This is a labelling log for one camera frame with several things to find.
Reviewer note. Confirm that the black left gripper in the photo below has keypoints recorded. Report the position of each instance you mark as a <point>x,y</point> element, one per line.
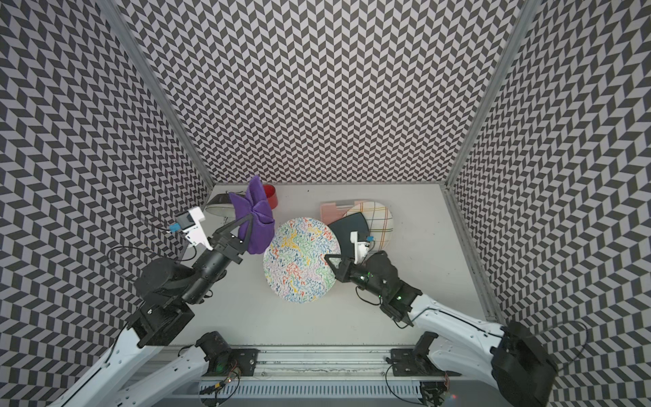
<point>236,246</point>

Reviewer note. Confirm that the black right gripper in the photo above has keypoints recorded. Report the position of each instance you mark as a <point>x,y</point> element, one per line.
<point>343,272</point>

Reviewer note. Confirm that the purple cloth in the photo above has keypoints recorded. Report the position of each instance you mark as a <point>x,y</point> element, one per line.
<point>255,203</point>

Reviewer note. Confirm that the colourful squiggle pattern plate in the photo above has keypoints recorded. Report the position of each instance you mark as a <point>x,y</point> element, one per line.
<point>294,264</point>

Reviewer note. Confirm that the dark teal plate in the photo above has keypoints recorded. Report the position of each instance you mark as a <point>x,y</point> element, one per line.
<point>343,228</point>

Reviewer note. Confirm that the plaid striped white plate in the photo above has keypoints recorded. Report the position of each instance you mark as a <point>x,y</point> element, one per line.
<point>379,220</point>

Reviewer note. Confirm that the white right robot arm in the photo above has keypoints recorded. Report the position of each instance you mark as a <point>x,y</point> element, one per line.
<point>507,357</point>

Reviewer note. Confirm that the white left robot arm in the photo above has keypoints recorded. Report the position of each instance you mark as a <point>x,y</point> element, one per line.
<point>168,290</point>

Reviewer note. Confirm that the cream floral plate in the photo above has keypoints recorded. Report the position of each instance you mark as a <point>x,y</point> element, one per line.
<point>225,210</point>

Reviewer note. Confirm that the grey plate behind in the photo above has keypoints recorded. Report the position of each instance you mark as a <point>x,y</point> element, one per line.
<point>225,198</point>

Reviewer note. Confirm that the red plastic cup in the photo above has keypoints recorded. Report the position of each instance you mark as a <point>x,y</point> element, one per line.
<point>271,195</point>

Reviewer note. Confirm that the pink perforated plastic basket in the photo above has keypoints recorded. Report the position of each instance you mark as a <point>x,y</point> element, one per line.
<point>336,210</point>

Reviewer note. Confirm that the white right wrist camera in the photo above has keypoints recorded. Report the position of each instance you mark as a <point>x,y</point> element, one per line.
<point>361,247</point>

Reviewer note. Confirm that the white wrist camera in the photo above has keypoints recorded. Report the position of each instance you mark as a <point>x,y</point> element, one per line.
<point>361,247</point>
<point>189,223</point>

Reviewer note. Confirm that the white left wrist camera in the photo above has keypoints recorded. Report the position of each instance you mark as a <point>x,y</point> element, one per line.
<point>189,223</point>

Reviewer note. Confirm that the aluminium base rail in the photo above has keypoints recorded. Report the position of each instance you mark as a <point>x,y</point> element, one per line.
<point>305,376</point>

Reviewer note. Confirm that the aluminium corner post left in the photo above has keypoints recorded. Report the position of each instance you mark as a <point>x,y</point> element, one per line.
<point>124,35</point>

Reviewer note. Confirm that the aluminium corner post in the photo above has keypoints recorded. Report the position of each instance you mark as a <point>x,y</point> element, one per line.
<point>124,35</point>
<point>512,47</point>

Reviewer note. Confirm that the aluminium corner post right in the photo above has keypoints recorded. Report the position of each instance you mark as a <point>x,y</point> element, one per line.
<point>512,47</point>

